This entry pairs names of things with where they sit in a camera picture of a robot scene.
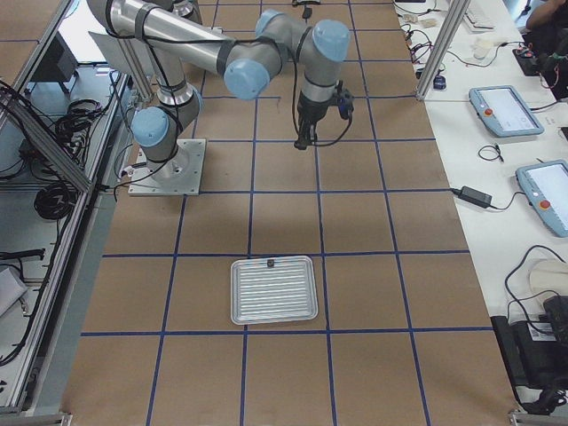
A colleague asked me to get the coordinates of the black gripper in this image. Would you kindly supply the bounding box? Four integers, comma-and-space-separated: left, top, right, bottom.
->
295, 91, 354, 149

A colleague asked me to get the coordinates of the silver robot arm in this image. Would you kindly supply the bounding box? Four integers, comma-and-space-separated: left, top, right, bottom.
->
88, 1, 353, 196

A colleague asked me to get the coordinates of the silver metal tray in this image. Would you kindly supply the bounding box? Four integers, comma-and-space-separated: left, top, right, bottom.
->
231, 256, 319, 325

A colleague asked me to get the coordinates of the black power adapter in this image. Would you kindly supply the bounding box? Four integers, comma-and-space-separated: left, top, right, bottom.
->
459, 186, 492, 209

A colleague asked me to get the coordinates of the blue teach pendant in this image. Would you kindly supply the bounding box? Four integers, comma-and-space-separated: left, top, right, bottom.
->
516, 160, 567, 238
469, 85, 544, 138

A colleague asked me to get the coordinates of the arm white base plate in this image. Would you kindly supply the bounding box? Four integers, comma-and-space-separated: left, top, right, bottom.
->
128, 138, 207, 196

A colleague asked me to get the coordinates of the aluminium frame post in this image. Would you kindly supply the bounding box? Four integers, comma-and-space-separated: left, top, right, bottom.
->
416, 0, 470, 101

